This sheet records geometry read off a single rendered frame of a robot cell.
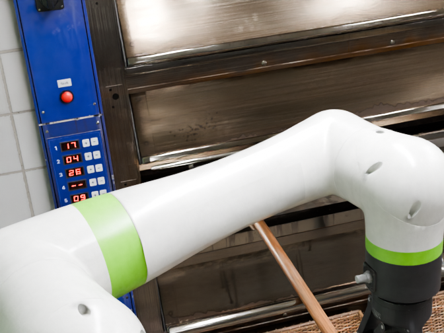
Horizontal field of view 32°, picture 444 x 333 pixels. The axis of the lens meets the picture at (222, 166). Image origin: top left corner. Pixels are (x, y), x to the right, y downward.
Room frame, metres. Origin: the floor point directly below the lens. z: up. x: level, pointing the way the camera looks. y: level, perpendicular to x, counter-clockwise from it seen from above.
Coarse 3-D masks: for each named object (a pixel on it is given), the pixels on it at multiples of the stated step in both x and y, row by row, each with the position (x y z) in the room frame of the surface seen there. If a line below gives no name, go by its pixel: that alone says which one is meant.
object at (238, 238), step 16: (320, 208) 1.99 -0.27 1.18; (336, 208) 1.98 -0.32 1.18; (352, 208) 1.97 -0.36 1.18; (272, 224) 1.92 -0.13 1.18; (288, 224) 1.92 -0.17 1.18; (304, 224) 1.93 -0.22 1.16; (320, 224) 1.94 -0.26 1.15; (336, 224) 1.95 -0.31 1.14; (224, 240) 1.88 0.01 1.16; (240, 240) 1.89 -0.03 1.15; (256, 240) 1.90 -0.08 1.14
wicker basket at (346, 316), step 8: (352, 312) 1.93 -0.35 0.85; (360, 312) 1.93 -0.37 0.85; (336, 320) 1.91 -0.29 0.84; (360, 320) 1.92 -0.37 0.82; (280, 328) 1.88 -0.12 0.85; (288, 328) 1.88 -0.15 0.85; (296, 328) 1.89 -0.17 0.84; (304, 328) 1.89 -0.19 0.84; (312, 328) 1.89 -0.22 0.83; (336, 328) 1.91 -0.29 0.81; (344, 328) 1.91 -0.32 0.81; (352, 328) 1.92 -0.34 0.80
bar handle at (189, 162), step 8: (224, 152) 1.80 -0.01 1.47; (232, 152) 1.80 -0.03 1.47; (184, 160) 1.77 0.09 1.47; (192, 160) 1.77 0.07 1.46; (200, 160) 1.78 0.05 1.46; (208, 160) 1.78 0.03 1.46; (152, 168) 1.75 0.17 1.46; (160, 168) 1.75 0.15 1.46; (168, 168) 1.76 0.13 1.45; (192, 168) 1.77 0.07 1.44
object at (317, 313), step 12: (264, 228) 1.85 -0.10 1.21; (264, 240) 1.81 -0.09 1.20; (276, 240) 1.78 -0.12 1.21; (276, 252) 1.72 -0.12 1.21; (288, 264) 1.65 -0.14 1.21; (288, 276) 1.61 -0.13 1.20; (300, 276) 1.60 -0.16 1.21; (300, 288) 1.54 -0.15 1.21; (312, 300) 1.49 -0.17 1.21; (312, 312) 1.45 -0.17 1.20; (324, 324) 1.39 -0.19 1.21
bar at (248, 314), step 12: (336, 288) 1.58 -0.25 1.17; (348, 288) 1.57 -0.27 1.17; (360, 288) 1.57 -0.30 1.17; (288, 300) 1.55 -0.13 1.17; (300, 300) 1.54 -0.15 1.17; (324, 300) 1.55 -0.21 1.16; (336, 300) 1.56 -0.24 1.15; (240, 312) 1.52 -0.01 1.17; (252, 312) 1.52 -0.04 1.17; (264, 312) 1.52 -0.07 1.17; (276, 312) 1.52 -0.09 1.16; (288, 312) 1.53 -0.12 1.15; (180, 324) 1.49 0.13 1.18; (192, 324) 1.49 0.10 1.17; (204, 324) 1.49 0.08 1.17; (216, 324) 1.49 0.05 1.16; (228, 324) 1.50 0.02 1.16
